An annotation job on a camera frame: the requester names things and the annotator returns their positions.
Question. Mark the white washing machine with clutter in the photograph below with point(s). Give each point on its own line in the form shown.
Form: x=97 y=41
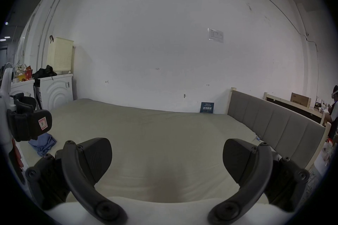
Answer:
x=22 y=88

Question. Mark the white paper notice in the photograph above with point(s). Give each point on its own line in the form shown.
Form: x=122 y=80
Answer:
x=216 y=35

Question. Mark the dark blue sign card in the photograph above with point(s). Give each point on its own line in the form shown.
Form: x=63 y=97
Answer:
x=207 y=108

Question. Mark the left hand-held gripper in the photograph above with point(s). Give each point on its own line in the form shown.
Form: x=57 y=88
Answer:
x=5 y=84

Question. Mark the blue garment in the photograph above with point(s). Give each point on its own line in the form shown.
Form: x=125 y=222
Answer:
x=43 y=143

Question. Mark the white washing machine with basket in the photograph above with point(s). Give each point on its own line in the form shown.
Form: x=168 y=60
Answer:
x=56 y=92

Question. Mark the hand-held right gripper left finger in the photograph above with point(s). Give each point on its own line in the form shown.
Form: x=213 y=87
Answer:
x=79 y=181

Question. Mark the brown carton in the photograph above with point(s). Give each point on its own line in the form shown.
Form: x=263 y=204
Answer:
x=300 y=100

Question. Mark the bed with beige sheet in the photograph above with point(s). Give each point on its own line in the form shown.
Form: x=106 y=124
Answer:
x=158 y=139

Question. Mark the grey padded headboard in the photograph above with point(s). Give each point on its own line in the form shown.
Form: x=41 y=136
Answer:
x=277 y=123

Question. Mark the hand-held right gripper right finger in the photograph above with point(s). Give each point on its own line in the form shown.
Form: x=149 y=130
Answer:
x=258 y=179

